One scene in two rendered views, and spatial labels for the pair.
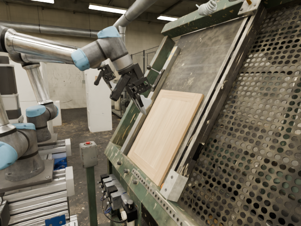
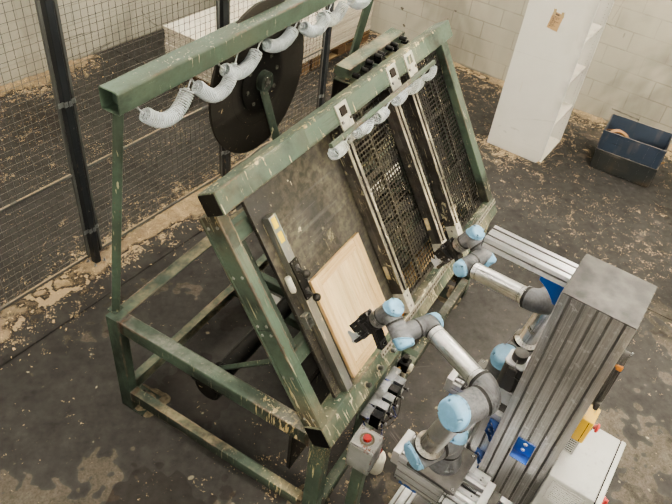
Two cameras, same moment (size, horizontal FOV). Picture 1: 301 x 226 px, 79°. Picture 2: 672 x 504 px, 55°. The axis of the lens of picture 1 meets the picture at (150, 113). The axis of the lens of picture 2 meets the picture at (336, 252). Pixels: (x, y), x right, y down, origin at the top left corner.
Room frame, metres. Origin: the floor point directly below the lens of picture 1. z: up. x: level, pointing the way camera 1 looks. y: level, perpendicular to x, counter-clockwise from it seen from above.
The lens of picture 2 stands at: (2.54, 1.69, 3.44)
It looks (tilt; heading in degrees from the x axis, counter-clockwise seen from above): 42 degrees down; 235
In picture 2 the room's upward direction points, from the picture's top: 8 degrees clockwise
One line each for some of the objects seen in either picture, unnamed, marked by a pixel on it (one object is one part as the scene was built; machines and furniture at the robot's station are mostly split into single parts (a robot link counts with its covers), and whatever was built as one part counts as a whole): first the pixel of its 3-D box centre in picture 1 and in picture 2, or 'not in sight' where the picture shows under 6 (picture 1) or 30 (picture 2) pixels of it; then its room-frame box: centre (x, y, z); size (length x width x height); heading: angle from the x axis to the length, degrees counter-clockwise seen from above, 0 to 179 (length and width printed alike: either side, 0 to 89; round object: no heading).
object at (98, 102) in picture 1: (97, 93); not in sight; (5.09, 1.47, 1.03); 0.61 x 0.58 x 2.05; 25
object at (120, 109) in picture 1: (123, 86); not in sight; (6.95, 1.03, 1.10); 1.37 x 0.70 x 2.20; 25
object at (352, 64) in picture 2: not in sight; (366, 111); (0.37, -1.29, 1.38); 0.70 x 0.15 x 0.85; 29
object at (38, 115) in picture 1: (36, 115); (450, 437); (1.23, 0.78, 1.20); 0.13 x 0.12 x 0.14; 179
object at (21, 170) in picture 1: (24, 161); not in sight; (0.77, 0.57, 1.09); 0.15 x 0.15 x 0.10
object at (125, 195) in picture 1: (114, 198); (390, 396); (1.06, 0.24, 0.69); 0.50 x 0.14 x 0.24; 29
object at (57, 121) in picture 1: (50, 113); not in sight; (5.54, 3.11, 0.36); 0.58 x 0.45 x 0.72; 115
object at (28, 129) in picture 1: (20, 137); (503, 361); (0.76, 0.57, 1.20); 0.13 x 0.12 x 0.14; 11
